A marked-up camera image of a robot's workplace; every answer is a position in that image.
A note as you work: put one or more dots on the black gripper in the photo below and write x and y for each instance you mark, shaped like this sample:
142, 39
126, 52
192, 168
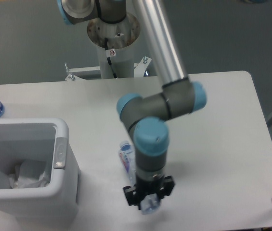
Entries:
134, 195

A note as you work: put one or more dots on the clear plastic bottle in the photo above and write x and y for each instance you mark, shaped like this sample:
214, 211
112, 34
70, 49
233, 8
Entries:
126, 153

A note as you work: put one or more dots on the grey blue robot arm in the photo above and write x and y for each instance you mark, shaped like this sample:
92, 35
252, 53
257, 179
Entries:
145, 118

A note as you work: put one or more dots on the white plastic trash can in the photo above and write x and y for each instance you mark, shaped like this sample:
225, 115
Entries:
40, 139

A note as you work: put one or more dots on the white pedestal base frame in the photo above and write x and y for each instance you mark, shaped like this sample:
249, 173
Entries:
140, 69

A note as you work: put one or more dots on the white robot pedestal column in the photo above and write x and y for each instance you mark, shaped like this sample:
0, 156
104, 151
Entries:
115, 42

